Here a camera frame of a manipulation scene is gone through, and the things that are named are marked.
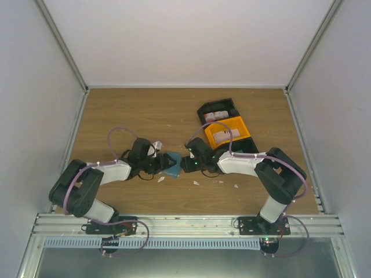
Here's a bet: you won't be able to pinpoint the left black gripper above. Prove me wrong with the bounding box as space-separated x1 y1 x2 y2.
140 153 177 175

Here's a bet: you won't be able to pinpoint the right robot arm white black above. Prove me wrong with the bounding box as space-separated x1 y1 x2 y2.
180 137 308 235

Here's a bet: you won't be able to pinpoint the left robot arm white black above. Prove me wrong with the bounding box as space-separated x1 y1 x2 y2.
49 138 177 234

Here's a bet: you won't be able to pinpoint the pink white card in orange tray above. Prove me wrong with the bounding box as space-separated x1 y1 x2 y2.
213 129 241 144

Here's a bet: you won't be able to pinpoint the orange card tray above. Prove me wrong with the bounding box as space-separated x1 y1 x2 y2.
205 116 250 149

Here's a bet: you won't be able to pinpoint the red white cards in tray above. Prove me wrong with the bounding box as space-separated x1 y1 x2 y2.
203 110 229 122

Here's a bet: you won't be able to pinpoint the black card tray near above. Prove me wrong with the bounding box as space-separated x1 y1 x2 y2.
232 137 259 153

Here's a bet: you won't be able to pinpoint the black card tray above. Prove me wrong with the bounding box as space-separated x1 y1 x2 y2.
232 137 259 153
197 98 240 124

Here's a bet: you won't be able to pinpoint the black card tray far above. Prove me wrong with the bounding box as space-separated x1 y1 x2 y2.
197 98 240 124

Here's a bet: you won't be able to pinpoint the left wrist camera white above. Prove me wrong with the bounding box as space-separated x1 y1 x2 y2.
148 141 162 158

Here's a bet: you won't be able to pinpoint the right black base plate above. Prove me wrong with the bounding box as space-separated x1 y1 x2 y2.
233 216 291 236

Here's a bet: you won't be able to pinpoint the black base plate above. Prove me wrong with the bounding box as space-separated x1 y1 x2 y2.
81 216 138 236
233 216 291 236

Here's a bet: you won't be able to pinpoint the slotted grey cable duct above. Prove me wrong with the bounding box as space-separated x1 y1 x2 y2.
44 237 260 250

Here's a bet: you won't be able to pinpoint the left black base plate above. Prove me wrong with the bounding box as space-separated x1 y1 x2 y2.
81 216 138 236

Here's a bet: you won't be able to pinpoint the aluminium front rail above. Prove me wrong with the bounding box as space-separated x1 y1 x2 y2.
31 214 344 238

